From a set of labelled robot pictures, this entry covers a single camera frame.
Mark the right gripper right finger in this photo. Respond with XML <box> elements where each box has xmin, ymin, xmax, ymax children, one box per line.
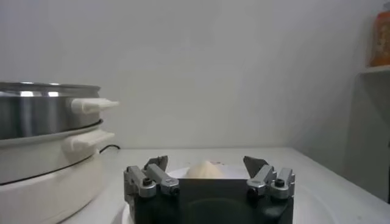
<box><xmin>243</xmin><ymin>155</ymin><xmax>296</xmax><ymax>200</ymax></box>

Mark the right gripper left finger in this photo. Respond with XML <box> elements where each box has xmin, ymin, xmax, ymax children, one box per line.
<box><xmin>123</xmin><ymin>155</ymin><xmax>181</xmax><ymax>202</ymax></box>

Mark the stainless steel steamer basket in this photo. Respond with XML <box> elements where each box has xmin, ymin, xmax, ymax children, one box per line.
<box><xmin>0</xmin><ymin>80</ymin><xmax>120</xmax><ymax>141</ymax></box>

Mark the orange package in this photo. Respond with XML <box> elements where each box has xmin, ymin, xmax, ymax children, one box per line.
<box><xmin>369</xmin><ymin>2</ymin><xmax>390</xmax><ymax>68</ymax></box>

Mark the white round plate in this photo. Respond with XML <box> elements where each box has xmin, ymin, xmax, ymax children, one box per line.
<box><xmin>120</xmin><ymin>164</ymin><xmax>388</xmax><ymax>224</ymax></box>

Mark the white steamed baozi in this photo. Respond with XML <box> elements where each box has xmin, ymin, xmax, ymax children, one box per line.
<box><xmin>185</xmin><ymin>160</ymin><xmax>225</xmax><ymax>180</ymax></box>

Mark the black cooker power cable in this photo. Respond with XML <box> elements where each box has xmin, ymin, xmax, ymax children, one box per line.
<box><xmin>99</xmin><ymin>144</ymin><xmax>121</xmax><ymax>154</ymax></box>

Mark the white side desk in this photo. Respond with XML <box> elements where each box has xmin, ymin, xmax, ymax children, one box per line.
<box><xmin>344</xmin><ymin>65</ymin><xmax>390</xmax><ymax>203</ymax></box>

